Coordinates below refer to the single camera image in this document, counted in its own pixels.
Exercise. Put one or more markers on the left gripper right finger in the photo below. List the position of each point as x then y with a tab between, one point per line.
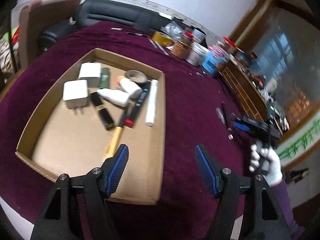
262	215

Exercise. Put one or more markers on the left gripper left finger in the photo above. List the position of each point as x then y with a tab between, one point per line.
76	206

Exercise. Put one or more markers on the long black pen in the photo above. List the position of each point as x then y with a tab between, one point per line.
226	117

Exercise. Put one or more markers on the yellow black pen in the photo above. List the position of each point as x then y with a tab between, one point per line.
114	142

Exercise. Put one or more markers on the black gold lipstick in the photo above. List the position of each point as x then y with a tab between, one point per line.
102	111

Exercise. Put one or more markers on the white paint marker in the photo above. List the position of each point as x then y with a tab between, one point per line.
151	107

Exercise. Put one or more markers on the black marker red cap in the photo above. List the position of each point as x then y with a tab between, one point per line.
130	121

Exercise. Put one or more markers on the white plug charger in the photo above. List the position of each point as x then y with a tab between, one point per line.
75	94

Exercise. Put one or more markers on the white squeeze bottle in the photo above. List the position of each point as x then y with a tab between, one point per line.
117	97

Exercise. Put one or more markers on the white bottle orange cap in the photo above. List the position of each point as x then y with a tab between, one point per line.
129	86

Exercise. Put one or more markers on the grey tape roll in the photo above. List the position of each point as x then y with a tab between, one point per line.
136	76

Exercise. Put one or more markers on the white power bank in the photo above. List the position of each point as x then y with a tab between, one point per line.
91	72

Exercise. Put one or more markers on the green lighter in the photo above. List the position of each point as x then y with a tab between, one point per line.
105	78

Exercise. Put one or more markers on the purple sleeve forearm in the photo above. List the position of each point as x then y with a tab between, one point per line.
280	192

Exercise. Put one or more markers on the white gloved right hand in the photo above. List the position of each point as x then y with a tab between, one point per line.
271	165

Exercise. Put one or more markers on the maroon tablecloth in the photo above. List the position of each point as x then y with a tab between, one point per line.
185	209

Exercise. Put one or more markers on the wooden glass cabinet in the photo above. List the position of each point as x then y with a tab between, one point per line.
278	58

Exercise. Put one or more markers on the blue label clear jar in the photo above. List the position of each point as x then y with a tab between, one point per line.
213	61

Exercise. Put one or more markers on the red lid clear jar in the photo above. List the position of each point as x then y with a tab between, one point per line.
227	45

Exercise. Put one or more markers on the white plastic jar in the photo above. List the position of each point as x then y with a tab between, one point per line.
197	54

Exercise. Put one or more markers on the brown label jar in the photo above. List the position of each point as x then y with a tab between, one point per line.
182	47

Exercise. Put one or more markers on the cardboard tray box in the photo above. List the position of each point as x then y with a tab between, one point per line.
59	140

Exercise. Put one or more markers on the silver pen on table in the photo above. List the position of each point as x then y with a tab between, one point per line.
157	46

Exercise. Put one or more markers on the yellow tape roll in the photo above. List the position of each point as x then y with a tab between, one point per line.
162	39

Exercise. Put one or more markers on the black pen far table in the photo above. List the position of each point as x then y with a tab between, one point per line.
137	34

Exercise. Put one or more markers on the brown pink armchair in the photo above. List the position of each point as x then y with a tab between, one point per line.
35	17

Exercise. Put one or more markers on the black leather sofa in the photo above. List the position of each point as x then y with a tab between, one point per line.
93	11

